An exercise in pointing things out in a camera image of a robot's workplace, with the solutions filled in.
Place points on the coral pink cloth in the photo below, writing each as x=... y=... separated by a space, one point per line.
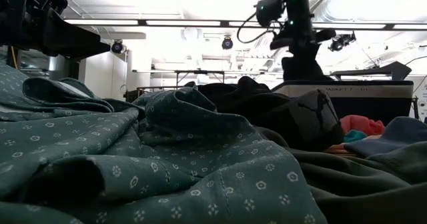
x=362 y=124

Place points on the black-framed background table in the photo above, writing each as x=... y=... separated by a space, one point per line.
x=200 y=72

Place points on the dark green garment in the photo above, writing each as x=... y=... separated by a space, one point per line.
x=350 y=190

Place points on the grey Puma underwear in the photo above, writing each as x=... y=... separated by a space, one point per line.
x=310 y=124

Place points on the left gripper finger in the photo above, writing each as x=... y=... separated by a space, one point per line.
x=76 y=42

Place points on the black slanted panel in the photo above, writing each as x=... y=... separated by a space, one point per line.
x=383 y=71

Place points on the ceiling light bar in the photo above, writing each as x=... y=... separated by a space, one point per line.
x=200 y=23

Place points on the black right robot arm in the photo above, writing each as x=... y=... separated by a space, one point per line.
x=303 y=67

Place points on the black garment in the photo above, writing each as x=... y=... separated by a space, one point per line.
x=240 y=97

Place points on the turquoise cloth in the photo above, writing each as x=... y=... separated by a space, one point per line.
x=353 y=136

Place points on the blue cloth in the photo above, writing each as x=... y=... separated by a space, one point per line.
x=397 y=134

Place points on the white device panel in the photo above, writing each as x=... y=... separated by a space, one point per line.
x=423 y=97

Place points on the teal floral-print shirt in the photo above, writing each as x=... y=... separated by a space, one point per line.
x=100 y=134

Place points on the navy fabric basket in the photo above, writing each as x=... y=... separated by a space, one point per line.
x=367 y=107

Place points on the black ceiling camera mount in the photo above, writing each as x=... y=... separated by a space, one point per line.
x=340 y=41

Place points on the round black ceiling lamp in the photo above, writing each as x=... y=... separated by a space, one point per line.
x=117 y=47
x=227 y=43

